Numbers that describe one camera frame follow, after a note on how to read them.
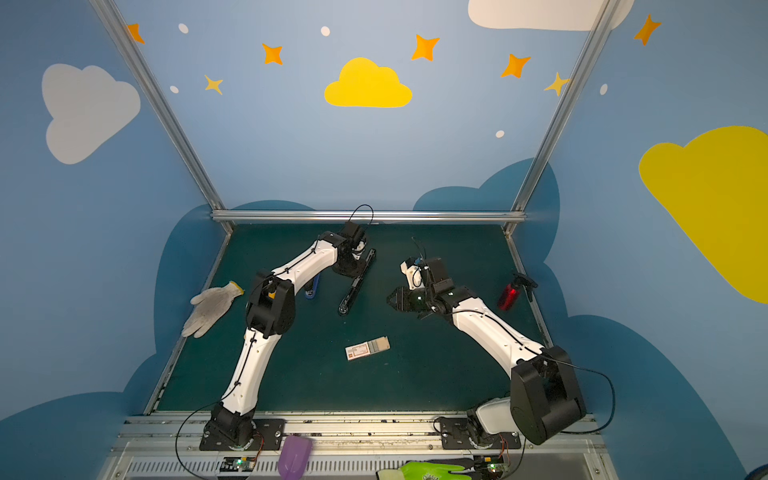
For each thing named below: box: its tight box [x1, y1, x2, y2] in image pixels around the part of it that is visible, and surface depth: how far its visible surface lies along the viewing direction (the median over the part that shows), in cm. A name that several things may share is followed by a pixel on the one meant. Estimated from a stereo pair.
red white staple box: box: [344, 336, 390, 361], surface depth 90 cm
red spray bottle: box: [499, 272, 538, 311], surface depth 91 cm
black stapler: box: [338, 248, 376, 315], surface depth 100 cm
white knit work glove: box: [181, 281, 245, 338], surface depth 100 cm
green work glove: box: [377, 461, 472, 480], surface depth 70 cm
